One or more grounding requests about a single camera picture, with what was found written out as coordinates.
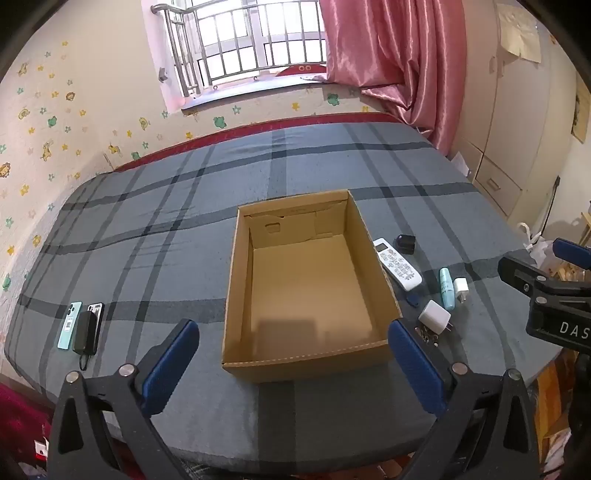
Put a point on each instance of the yellowed paper sheet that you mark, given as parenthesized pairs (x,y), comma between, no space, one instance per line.
(519,32)

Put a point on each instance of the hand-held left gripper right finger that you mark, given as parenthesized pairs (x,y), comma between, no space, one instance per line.
(415,369)

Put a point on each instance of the small white charger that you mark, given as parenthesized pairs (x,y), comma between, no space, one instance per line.
(461,287)

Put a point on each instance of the metal window railing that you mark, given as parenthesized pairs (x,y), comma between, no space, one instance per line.
(221,41)

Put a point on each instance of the teal phone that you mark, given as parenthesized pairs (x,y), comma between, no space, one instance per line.
(68,325)

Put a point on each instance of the red cushion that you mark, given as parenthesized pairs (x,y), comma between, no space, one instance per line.
(302,70)

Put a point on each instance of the large white charger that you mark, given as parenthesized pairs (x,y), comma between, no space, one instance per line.
(433,316)

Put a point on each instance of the blue key fob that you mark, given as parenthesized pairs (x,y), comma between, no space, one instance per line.
(413,299)

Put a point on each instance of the phone with black-white case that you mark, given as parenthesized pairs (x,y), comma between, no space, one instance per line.
(96,308)

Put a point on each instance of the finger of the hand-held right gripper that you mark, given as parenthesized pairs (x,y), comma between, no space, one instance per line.
(521,273)
(572,251)

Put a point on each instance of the red mattress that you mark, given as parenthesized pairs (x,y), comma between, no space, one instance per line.
(231,133)

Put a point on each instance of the orange box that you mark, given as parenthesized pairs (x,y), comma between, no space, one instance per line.
(551,401)

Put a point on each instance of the framed wall picture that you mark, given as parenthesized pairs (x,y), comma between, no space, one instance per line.
(581,117)

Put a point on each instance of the teal cosmetic tube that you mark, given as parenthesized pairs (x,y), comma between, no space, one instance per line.
(446,288)

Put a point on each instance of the black power bank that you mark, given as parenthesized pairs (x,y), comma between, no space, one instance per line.
(85,332)

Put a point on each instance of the pink curtain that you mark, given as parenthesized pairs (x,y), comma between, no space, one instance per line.
(415,55)

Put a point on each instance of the cardboard box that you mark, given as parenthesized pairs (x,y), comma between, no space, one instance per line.
(304,286)

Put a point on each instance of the red cloth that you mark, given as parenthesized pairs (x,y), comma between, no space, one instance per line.
(18,415)

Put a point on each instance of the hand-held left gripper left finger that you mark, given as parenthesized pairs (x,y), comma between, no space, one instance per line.
(171,364)

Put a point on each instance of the beige wardrobe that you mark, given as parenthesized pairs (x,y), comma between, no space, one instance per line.
(517,129)

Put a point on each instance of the small black charger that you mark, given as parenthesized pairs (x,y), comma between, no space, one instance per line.
(405,243)

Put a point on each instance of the white plastic bag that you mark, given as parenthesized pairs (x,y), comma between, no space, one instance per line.
(538,244)

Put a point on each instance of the white remote control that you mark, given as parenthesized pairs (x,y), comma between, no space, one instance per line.
(397,265)

